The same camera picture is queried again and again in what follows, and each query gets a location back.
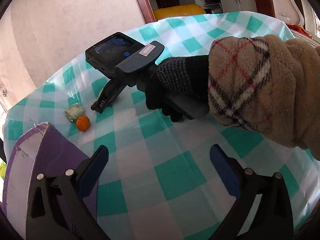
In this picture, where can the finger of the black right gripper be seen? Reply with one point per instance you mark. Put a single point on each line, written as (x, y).
(108, 95)

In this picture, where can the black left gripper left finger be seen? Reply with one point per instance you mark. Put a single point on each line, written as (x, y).
(45, 219)

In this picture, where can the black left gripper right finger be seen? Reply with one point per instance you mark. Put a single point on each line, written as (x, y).
(273, 219)

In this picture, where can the small orange tangerine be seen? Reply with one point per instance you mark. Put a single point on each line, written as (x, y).
(83, 123)

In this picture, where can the green fruit half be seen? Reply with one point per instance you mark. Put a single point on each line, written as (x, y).
(73, 112)

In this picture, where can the black knitted glove hand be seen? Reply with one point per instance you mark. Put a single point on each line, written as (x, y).
(179, 87)

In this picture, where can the purple cardboard box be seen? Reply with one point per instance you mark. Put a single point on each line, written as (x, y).
(40, 150)

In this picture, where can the yellow sofa cushion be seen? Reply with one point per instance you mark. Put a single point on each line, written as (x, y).
(177, 11)

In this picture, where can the teal white checkered tablecloth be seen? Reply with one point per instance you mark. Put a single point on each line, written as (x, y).
(158, 182)

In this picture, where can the beige plaid fleece sleeve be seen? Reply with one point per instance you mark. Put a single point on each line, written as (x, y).
(267, 85)

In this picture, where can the white ornate chair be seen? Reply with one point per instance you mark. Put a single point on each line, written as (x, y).
(308, 19)

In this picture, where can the red wooden door frame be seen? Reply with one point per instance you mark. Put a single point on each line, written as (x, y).
(147, 11)

